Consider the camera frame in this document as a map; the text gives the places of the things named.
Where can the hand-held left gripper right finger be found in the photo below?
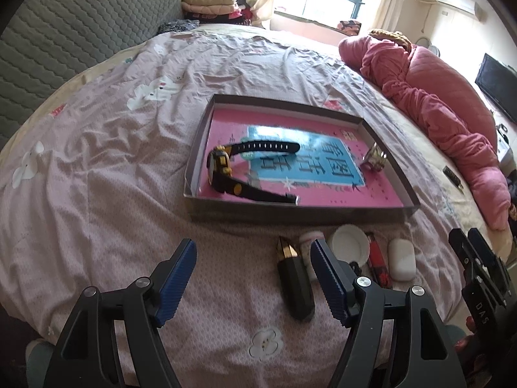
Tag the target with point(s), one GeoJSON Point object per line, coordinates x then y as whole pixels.
{"type": "Point", "coordinates": [329, 283]}

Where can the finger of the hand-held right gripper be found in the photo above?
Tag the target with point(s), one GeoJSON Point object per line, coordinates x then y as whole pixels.
{"type": "Point", "coordinates": [486, 262]}
{"type": "Point", "coordinates": [460, 250]}

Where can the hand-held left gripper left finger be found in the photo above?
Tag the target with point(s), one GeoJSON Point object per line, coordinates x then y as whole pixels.
{"type": "Point", "coordinates": [177, 279]}

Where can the black gold-tipped case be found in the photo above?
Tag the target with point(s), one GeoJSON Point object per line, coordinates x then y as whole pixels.
{"type": "Point", "coordinates": [297, 291]}

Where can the red lighter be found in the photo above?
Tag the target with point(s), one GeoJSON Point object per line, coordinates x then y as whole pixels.
{"type": "Point", "coordinates": [377, 259]}

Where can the white rounded case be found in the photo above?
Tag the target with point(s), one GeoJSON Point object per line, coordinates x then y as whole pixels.
{"type": "Point", "coordinates": [402, 260]}

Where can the grey shallow cardboard box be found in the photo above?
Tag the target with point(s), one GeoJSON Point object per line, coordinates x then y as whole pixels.
{"type": "Point", "coordinates": [282, 215]}

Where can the white round dish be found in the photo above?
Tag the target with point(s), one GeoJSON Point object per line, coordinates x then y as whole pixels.
{"type": "Point", "coordinates": [347, 243]}

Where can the small black bar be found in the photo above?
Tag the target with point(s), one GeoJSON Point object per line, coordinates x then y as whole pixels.
{"type": "Point", "coordinates": [452, 176]}

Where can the pink and blue book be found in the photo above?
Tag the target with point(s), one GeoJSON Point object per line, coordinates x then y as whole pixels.
{"type": "Point", "coordinates": [343, 199]}

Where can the pink printed bed sheet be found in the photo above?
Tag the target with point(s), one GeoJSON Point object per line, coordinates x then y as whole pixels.
{"type": "Point", "coordinates": [121, 194]}

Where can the black and yellow wristwatch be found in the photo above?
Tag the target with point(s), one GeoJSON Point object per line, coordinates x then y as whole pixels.
{"type": "Point", "coordinates": [220, 166]}

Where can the silver metal threaded fitting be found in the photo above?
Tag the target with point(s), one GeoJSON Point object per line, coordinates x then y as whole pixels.
{"type": "Point", "coordinates": [373, 159]}

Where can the pink quilt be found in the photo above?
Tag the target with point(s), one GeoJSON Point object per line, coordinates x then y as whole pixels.
{"type": "Point", "coordinates": [440, 101]}

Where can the black television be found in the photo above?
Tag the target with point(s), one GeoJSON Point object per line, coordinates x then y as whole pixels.
{"type": "Point", "coordinates": [496, 83]}

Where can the electric fan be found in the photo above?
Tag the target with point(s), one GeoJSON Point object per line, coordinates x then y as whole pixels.
{"type": "Point", "coordinates": [428, 46]}

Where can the brown knitted cloth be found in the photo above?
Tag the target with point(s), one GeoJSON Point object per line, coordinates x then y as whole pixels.
{"type": "Point", "coordinates": [389, 37]}

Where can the white air conditioner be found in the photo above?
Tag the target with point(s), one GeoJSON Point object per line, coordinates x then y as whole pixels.
{"type": "Point", "coordinates": [458, 4]}

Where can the floral cloth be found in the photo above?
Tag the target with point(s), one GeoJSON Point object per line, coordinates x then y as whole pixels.
{"type": "Point", "coordinates": [349, 27]}

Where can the dark blue patterned cloth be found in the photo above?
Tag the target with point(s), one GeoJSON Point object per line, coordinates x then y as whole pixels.
{"type": "Point", "coordinates": [177, 27]}

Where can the grey quilted headboard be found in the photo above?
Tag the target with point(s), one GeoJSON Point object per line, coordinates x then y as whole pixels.
{"type": "Point", "coordinates": [72, 36]}

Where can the stack of folded clothes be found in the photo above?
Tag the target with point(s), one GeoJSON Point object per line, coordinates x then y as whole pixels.
{"type": "Point", "coordinates": [210, 4]}

